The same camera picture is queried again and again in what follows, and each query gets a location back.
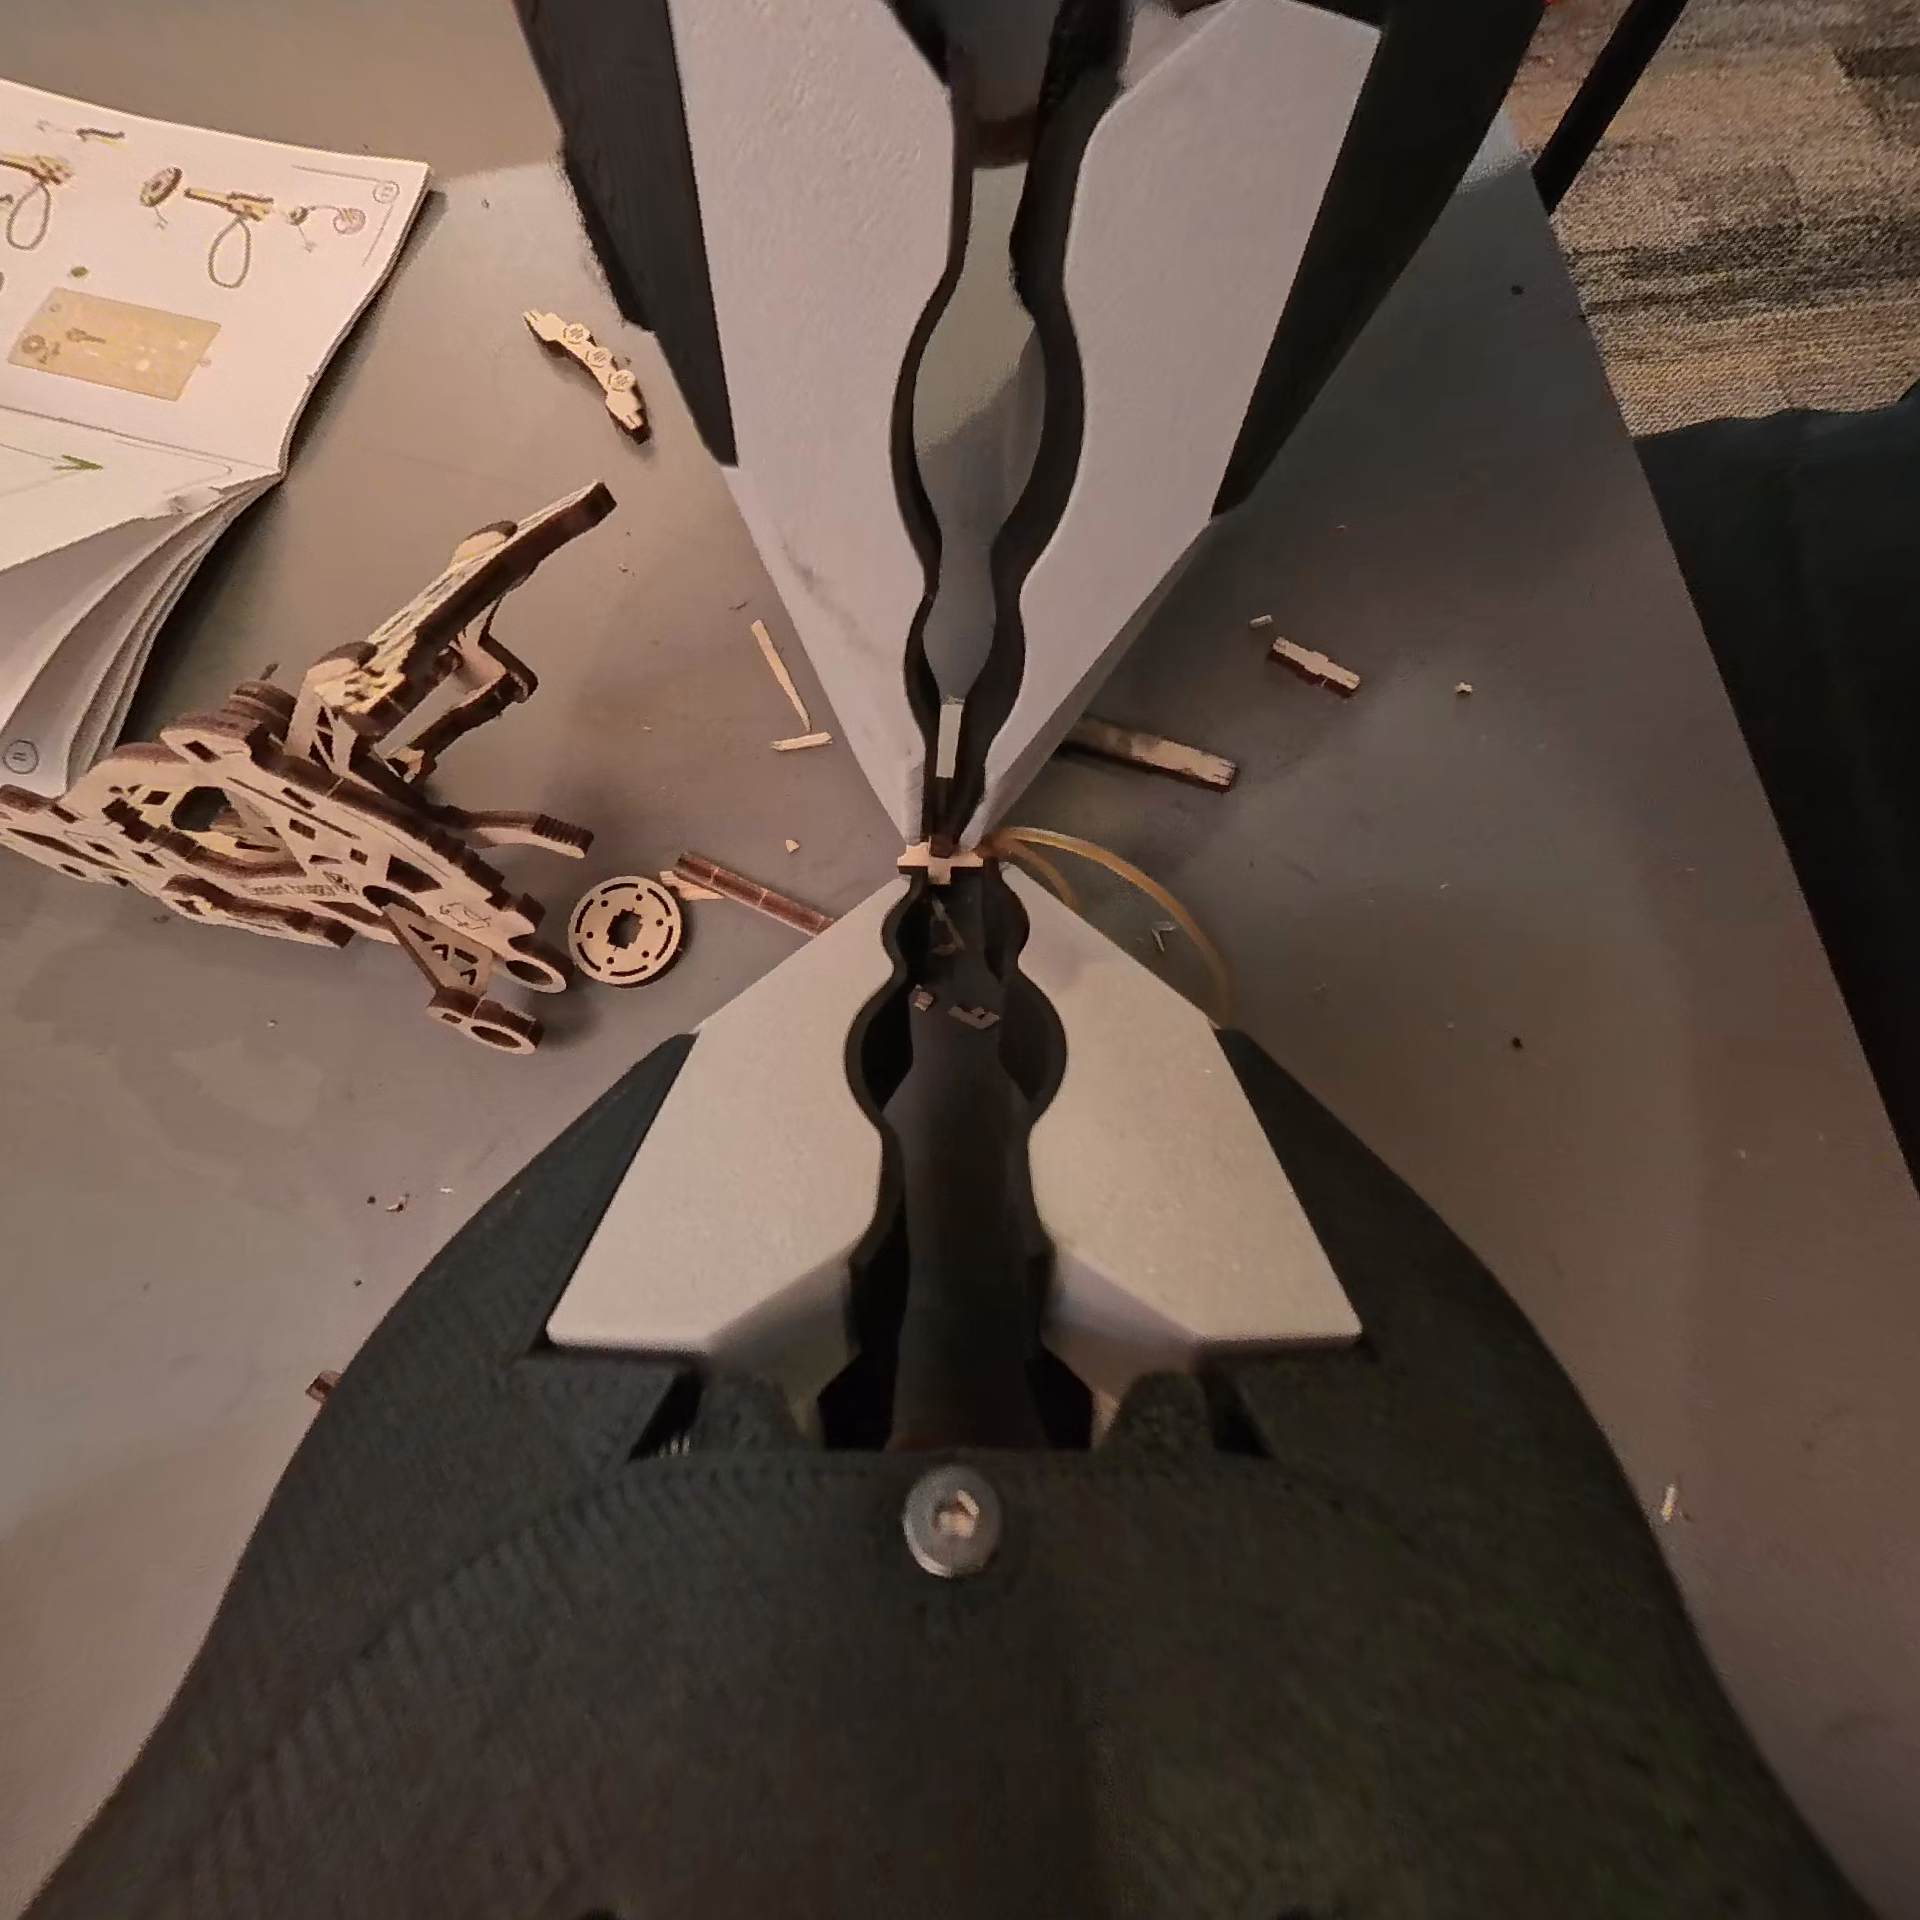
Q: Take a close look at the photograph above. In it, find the open instruction booklet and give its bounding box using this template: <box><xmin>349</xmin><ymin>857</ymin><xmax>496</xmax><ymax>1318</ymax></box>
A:
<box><xmin>0</xmin><ymin>75</ymin><xmax>437</xmax><ymax>799</ymax></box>

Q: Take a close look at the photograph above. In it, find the long notched wooden part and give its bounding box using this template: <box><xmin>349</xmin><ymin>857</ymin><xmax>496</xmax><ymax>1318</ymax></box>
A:
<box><xmin>526</xmin><ymin>306</ymin><xmax>654</xmax><ymax>443</ymax></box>

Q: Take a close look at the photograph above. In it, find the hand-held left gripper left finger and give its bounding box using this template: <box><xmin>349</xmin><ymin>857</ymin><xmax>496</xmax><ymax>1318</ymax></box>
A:
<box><xmin>544</xmin><ymin>874</ymin><xmax>924</xmax><ymax>1434</ymax></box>

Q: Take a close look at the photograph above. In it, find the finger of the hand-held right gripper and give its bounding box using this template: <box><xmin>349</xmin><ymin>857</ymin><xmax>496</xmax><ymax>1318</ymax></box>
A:
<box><xmin>964</xmin><ymin>0</ymin><xmax>1386</xmax><ymax>836</ymax></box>
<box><xmin>662</xmin><ymin>0</ymin><xmax>958</xmax><ymax>823</ymax></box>

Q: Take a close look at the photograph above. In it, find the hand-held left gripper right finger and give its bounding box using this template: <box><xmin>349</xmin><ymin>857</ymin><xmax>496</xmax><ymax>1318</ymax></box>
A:
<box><xmin>990</xmin><ymin>874</ymin><xmax>1366</xmax><ymax>1440</ymax></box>

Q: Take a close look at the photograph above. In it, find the round wooden wheel disc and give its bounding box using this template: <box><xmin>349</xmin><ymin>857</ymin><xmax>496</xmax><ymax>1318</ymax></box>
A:
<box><xmin>568</xmin><ymin>874</ymin><xmax>688</xmax><ymax>992</ymax></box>

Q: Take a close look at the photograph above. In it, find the wooden buggy model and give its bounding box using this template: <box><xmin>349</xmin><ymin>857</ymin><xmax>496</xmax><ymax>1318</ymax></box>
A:
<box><xmin>0</xmin><ymin>480</ymin><xmax>620</xmax><ymax>1058</ymax></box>

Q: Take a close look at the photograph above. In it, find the black metal pole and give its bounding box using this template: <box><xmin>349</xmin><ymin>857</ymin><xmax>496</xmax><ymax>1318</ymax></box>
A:
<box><xmin>1528</xmin><ymin>0</ymin><xmax>1696</xmax><ymax>214</ymax></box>

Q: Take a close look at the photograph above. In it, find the tan rubber band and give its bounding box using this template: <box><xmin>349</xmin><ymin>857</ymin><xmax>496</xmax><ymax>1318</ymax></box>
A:
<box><xmin>990</xmin><ymin>826</ymin><xmax>1234</xmax><ymax>1028</ymax></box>

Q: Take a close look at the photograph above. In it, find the dark wooden shaft strip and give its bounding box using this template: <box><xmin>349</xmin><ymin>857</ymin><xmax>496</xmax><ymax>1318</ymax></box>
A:
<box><xmin>675</xmin><ymin>852</ymin><xmax>834</xmax><ymax>935</ymax></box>

